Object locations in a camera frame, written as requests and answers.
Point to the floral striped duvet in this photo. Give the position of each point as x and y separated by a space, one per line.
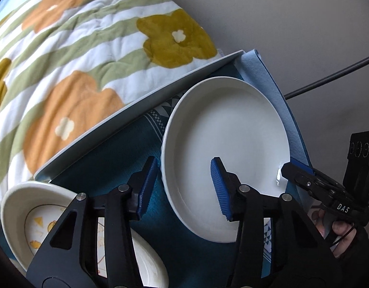
66 65

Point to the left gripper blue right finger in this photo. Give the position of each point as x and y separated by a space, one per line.
226 186

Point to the right hand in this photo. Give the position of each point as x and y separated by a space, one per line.
345 232

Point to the plain white plate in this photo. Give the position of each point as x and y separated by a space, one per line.
227 118

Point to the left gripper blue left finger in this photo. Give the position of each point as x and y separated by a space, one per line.
142 184

